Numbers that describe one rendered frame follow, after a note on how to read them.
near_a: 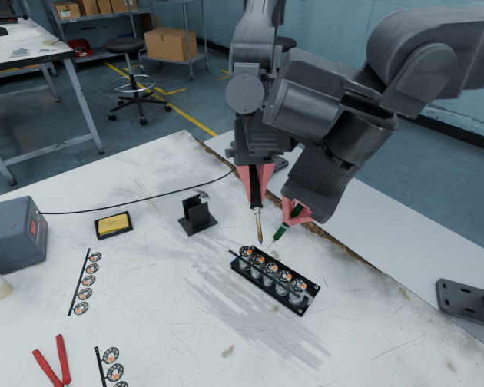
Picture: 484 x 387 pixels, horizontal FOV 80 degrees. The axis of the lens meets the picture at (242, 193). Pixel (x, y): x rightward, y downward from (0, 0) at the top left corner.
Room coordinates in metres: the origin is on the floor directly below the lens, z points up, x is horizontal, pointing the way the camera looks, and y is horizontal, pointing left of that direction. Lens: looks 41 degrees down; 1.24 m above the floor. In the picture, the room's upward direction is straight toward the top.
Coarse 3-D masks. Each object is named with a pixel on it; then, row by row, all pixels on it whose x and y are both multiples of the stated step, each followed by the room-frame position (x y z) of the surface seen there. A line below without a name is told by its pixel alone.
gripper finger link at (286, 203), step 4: (284, 200) 0.28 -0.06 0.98; (288, 200) 0.28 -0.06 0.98; (296, 200) 0.27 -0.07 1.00; (284, 204) 0.29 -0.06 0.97; (288, 204) 0.29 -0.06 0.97; (284, 208) 0.29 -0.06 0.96; (288, 208) 0.29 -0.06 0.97; (308, 208) 0.26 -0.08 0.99; (284, 212) 0.29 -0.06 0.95; (288, 212) 0.29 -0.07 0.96; (308, 212) 0.28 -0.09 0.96; (284, 216) 0.29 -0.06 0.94; (288, 216) 0.29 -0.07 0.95; (300, 216) 0.28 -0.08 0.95; (304, 216) 0.28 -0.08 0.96; (308, 216) 0.27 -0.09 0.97; (284, 220) 0.30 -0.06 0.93; (288, 220) 0.29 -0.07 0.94; (292, 220) 0.29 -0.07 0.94; (296, 220) 0.28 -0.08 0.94; (300, 220) 0.28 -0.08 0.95; (304, 220) 0.28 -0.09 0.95; (308, 220) 0.27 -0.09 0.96; (312, 220) 0.27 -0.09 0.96; (288, 224) 0.29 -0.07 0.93; (292, 224) 0.29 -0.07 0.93
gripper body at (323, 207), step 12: (324, 144) 0.27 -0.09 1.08; (336, 156) 0.26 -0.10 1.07; (336, 168) 0.25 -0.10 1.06; (348, 168) 0.25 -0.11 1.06; (360, 168) 0.26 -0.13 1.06; (288, 180) 0.27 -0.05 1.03; (324, 180) 0.26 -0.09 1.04; (336, 180) 0.25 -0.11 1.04; (348, 180) 0.26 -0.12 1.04; (288, 192) 0.25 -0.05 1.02; (300, 192) 0.25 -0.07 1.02; (312, 192) 0.26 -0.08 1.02; (324, 192) 0.26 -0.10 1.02; (336, 192) 0.26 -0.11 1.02; (312, 204) 0.24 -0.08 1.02; (324, 204) 0.24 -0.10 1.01; (336, 204) 0.25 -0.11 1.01; (324, 216) 0.23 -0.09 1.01
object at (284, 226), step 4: (300, 204) 0.29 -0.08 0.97; (296, 208) 0.29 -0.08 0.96; (300, 208) 0.29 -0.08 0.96; (292, 212) 0.30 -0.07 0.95; (296, 212) 0.29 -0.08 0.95; (292, 216) 0.29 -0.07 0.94; (296, 216) 0.29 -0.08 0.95; (284, 224) 0.30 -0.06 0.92; (280, 228) 0.30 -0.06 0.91; (284, 228) 0.30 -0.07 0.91; (288, 228) 0.30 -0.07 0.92; (276, 232) 0.31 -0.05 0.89; (280, 232) 0.30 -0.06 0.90; (284, 232) 0.30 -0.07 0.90; (276, 236) 0.31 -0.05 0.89; (280, 236) 0.30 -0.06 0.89
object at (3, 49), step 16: (48, 32) 2.37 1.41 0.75; (0, 48) 1.94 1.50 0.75; (16, 48) 1.94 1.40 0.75; (32, 48) 1.94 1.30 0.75; (48, 48) 1.94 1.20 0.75; (64, 48) 1.94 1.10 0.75; (0, 64) 1.66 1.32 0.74; (16, 64) 1.70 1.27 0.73; (32, 64) 1.75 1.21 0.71; (48, 80) 2.89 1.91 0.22; (0, 96) 2.62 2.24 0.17; (80, 96) 1.90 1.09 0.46; (64, 144) 1.77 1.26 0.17; (96, 144) 1.89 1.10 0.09; (0, 160) 1.53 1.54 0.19; (16, 160) 1.58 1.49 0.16
